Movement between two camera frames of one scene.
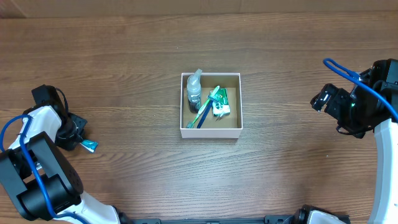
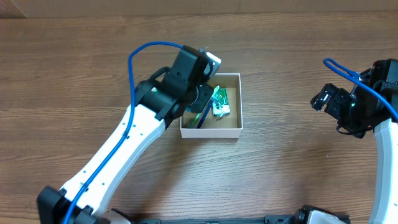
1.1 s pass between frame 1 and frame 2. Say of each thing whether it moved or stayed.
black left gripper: moved
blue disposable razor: stayed
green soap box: stayed
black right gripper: stayed
